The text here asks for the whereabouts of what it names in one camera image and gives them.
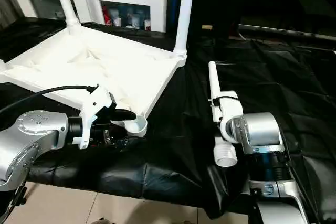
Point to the white plastic table top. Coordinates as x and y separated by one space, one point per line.
105 66

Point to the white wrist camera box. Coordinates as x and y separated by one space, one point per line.
97 108
228 108

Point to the black table mat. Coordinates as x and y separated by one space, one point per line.
294 87

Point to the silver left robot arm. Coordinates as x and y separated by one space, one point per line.
31 140

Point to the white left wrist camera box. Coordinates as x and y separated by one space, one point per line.
97 108

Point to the grey curtain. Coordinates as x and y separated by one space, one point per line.
5 3

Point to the small yellow label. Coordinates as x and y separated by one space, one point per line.
207 27

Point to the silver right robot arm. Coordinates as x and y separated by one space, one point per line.
262 135

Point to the silver metal rod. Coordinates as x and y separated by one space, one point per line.
289 30

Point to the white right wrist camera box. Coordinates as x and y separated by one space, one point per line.
228 108

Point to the red bottle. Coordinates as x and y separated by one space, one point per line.
106 17

